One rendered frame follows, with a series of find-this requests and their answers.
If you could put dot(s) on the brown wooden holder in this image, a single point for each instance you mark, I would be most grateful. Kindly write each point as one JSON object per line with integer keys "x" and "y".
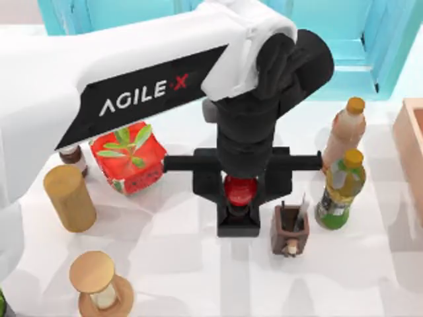
{"x": 287, "y": 228}

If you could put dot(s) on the salmon-coloured shallow box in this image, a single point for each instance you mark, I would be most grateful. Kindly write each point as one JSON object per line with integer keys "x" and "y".
{"x": 408, "y": 138}

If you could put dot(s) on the green object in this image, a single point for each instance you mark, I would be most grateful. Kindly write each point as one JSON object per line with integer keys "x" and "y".
{"x": 1, "y": 298}

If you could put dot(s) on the wooden hourglass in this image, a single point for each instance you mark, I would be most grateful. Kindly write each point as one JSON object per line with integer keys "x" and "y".
{"x": 96, "y": 280}

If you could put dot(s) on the wooden cylinder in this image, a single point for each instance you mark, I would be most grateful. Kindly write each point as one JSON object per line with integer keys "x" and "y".
{"x": 69, "y": 198}

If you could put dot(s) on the green bottle with yellow cap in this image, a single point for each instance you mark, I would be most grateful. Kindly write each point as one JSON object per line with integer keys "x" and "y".
{"x": 340, "y": 195}

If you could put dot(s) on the red bottle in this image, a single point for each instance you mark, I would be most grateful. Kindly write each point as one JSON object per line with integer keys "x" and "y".
{"x": 239, "y": 191}

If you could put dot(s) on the pale orange bottle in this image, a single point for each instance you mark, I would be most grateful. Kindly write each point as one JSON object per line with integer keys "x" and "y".
{"x": 345, "y": 132}

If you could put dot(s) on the light blue rack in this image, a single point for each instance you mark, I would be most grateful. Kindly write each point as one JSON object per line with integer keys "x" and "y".
{"x": 350, "y": 29}

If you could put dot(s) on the brown jar with white label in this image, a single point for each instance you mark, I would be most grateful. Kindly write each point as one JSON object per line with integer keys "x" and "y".
{"x": 74, "y": 158}

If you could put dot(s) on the red box with green leaves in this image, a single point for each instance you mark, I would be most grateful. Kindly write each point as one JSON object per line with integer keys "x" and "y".
{"x": 132, "y": 165}

